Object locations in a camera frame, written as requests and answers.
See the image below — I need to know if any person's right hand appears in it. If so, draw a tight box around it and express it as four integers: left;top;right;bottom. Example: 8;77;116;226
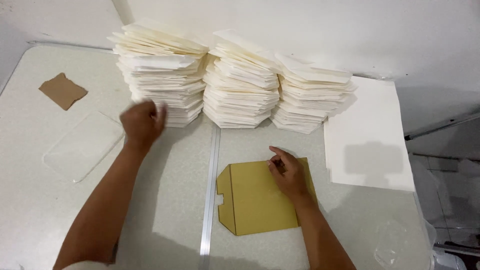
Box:
266;146;310;202

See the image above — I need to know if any clear acrylic plate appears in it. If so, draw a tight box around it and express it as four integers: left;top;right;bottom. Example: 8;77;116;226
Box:
42;111;125;183

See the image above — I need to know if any metal rod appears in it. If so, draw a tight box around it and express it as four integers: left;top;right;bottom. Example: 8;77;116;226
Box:
404;112;480;141

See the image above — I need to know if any torn brown cardboard piece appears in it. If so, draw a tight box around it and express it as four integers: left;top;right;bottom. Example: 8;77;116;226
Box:
38;73;89;111

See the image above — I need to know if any person's left hand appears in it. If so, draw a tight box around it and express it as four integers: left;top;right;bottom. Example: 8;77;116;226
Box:
119;100;168;148

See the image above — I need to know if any tall stack of folded white paper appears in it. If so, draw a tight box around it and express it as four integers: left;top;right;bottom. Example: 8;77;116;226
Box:
107;23;209;128

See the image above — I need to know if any yellow cardboard template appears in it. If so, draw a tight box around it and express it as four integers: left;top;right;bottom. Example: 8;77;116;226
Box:
216;157;319;236

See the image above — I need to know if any stack of flat white paper sheets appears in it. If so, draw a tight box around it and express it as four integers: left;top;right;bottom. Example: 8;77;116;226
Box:
323;76;416;192

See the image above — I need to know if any clear plastic bag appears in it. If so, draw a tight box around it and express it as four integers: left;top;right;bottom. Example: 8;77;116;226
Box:
373;191;437;270

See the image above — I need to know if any middle-sized stack of folded white paper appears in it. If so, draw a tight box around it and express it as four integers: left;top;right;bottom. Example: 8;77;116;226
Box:
202;30;280;129

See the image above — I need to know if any short stack of folded white paper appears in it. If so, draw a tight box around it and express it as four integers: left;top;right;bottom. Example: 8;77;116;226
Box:
270;53;357;134

